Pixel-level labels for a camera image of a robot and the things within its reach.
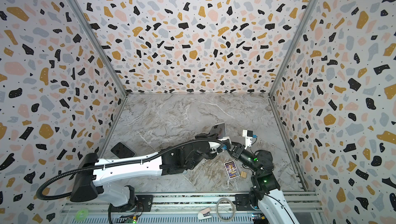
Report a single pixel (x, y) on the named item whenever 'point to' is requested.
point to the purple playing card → (232, 170)
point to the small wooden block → (243, 174)
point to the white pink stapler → (204, 214)
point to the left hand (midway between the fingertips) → (216, 131)
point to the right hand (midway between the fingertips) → (220, 142)
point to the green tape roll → (82, 214)
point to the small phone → (219, 129)
